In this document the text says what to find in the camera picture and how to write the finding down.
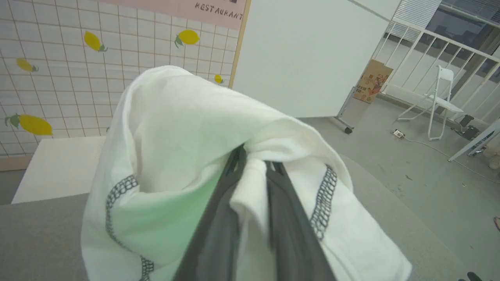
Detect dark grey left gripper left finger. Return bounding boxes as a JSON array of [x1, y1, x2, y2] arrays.
[[173, 144, 247, 281]]

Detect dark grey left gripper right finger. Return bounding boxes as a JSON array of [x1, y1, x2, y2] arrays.
[[266, 161, 338, 281]]

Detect white long-sleeve garment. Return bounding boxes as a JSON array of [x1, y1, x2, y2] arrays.
[[80, 65, 413, 281]]

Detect white low table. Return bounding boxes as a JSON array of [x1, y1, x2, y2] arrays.
[[11, 136, 107, 205]]

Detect cardboard box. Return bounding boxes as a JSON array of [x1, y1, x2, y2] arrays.
[[354, 59, 394, 104]]

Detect white partition board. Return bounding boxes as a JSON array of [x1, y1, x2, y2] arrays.
[[230, 0, 403, 135]]

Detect white folding chair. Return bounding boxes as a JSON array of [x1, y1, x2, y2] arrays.
[[396, 65, 464, 141]]

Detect white slanted stand leg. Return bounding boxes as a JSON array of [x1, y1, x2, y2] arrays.
[[448, 119, 500, 162]]

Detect black floor device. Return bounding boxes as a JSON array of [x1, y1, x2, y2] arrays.
[[453, 114, 480, 140]]

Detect lemon restaurant wallpaper panel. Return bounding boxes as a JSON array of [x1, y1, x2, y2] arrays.
[[0, 0, 252, 172]]

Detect white metal railing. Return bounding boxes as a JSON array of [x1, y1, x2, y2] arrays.
[[371, 18, 500, 125]]

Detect white window blinds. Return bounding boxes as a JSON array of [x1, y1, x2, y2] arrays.
[[387, 0, 444, 41]]

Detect white floor cable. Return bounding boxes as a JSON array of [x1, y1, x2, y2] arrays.
[[402, 135, 500, 185]]

